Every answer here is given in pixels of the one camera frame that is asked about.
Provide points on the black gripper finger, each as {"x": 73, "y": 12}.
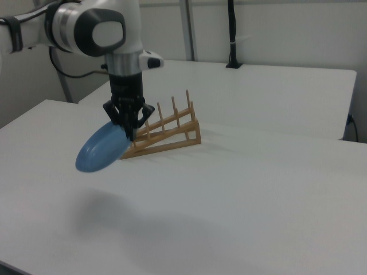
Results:
{"x": 114, "y": 114}
{"x": 143, "y": 117}

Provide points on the white zip tie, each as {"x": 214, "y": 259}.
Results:
{"x": 238, "y": 40}

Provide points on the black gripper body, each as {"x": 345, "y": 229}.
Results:
{"x": 126, "y": 88}

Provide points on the wooden plate rack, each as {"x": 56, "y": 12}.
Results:
{"x": 172, "y": 137}

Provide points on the thin aluminium frame post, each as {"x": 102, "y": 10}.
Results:
{"x": 65, "y": 86}

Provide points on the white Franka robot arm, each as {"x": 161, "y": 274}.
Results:
{"x": 71, "y": 28}

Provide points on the blue plate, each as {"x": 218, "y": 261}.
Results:
{"x": 100, "y": 150}

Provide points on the wide aluminium frame post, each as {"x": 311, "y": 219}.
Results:
{"x": 189, "y": 31}

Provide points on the black pole with clamp base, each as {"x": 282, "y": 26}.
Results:
{"x": 232, "y": 34}

